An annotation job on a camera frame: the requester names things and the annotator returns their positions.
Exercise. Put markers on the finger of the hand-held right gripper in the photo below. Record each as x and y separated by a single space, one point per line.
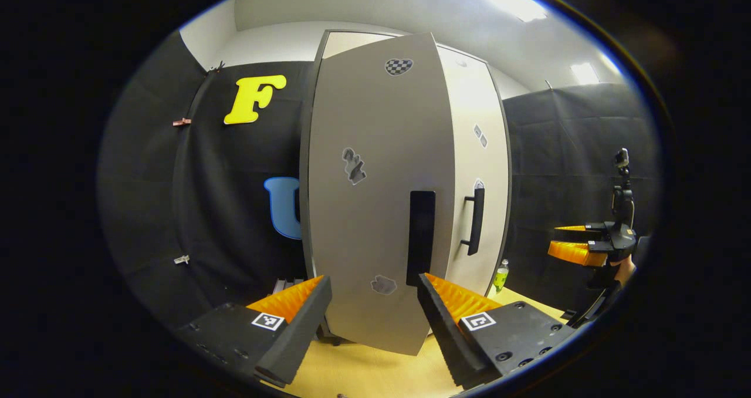
592 227
575 252

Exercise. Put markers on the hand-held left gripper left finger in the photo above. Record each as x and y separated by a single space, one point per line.
299 333

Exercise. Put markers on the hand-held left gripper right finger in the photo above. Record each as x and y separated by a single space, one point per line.
446 333

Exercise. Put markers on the white shoe cabinet door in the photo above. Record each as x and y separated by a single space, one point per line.
381 122
475 104

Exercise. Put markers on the white and grey shoe cabinet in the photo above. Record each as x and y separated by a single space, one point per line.
304 140

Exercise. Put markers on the green bottle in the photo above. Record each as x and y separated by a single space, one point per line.
500 277

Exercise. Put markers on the white clip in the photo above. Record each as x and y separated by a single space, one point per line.
182 259

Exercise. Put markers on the black backdrop cloth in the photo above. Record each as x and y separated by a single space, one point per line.
223 210

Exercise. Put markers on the small ceiling light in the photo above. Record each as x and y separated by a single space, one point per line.
585 73

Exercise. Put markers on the red clip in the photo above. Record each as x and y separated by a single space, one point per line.
182 121

